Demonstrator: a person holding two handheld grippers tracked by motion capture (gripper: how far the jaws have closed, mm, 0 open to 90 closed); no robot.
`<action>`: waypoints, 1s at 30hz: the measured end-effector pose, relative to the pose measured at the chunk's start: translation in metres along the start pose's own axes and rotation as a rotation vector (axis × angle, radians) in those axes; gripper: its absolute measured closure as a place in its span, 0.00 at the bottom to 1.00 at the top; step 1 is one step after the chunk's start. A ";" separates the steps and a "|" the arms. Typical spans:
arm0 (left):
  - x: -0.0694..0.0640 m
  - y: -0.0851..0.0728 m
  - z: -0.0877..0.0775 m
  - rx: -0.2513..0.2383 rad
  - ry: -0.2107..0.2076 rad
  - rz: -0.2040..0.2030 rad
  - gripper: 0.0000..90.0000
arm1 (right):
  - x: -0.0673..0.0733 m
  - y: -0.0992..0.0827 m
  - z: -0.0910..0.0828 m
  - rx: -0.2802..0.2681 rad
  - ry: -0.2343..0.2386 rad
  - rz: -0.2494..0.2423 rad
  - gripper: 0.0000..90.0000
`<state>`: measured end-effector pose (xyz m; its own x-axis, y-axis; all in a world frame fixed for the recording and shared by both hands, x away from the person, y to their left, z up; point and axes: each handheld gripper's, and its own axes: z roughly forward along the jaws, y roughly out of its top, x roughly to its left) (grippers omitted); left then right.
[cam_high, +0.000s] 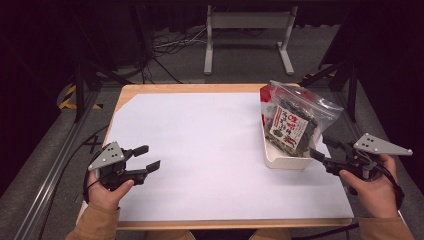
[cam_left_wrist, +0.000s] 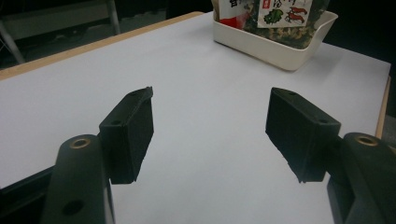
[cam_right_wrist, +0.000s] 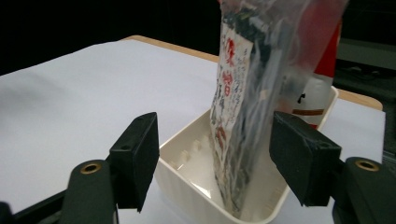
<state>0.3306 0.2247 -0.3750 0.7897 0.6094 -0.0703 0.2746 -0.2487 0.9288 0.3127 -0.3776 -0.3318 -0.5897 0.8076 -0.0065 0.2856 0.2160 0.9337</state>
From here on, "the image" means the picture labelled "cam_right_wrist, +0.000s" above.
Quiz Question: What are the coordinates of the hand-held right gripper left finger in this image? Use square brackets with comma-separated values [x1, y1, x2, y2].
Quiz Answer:
[108, 111, 161, 214]

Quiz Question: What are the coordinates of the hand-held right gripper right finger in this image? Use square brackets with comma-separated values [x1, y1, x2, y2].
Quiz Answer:
[268, 110, 343, 207]

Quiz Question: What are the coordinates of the white divided plastic box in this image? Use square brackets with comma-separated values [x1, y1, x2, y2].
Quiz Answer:
[154, 85, 340, 224]

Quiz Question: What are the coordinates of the clear dried seaweed packet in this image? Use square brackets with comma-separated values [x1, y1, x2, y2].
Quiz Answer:
[208, 0, 350, 219]

